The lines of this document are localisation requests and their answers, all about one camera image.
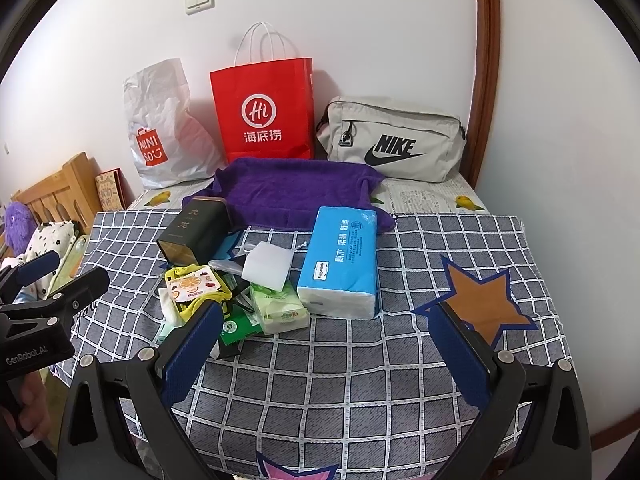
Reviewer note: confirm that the white fruit print bedsheet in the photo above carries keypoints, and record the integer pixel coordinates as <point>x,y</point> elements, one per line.
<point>395,196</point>

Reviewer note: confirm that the blue tissue pack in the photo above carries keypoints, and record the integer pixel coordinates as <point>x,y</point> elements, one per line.
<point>338,277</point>

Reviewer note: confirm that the dark green tin box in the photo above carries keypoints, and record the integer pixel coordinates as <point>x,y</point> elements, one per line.
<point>196,233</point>

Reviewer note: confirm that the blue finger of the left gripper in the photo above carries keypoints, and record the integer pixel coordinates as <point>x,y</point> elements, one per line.
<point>83,290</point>
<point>37,268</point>

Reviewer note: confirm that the purple towel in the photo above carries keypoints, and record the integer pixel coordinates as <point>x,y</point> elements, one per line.
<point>285,194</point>

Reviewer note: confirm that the white Miniso plastic bag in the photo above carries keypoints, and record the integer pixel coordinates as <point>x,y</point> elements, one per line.
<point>168,144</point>

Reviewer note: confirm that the purple plush toy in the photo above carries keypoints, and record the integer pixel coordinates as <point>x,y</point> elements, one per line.
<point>19,225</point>

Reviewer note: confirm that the white spotted cloth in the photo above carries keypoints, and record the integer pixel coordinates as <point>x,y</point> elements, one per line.
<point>60,237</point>

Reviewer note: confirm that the white sponge block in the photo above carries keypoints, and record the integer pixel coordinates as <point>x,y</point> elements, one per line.
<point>268,265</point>

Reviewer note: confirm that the grey Nike pouch bag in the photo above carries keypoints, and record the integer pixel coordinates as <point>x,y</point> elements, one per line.
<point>401,140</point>

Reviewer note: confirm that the person left hand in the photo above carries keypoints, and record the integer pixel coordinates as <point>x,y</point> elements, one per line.
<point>34,417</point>

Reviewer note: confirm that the brown wooden door frame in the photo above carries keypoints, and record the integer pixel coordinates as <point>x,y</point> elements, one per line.
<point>485,85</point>

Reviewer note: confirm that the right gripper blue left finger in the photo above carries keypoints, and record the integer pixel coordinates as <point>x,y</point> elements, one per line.
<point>185,350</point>

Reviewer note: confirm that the light green tissue pack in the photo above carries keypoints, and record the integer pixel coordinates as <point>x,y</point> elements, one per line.
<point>279,312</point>

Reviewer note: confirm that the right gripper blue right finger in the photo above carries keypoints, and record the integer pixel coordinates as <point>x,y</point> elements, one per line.
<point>466,354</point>

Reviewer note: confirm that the brown decorated box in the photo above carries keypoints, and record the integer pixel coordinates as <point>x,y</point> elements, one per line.
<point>109,188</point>

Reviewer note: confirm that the clear plastic bag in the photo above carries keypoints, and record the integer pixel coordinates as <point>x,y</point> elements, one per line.
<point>233,266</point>

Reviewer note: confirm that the grey checkered blanket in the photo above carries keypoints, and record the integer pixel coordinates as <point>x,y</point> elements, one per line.
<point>370,398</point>

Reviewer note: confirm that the red paper shopping bag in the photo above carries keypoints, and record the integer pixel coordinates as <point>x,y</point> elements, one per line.
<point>265,109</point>

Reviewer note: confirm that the orange fruit print packet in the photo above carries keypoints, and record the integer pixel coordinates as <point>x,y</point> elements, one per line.
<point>191,282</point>

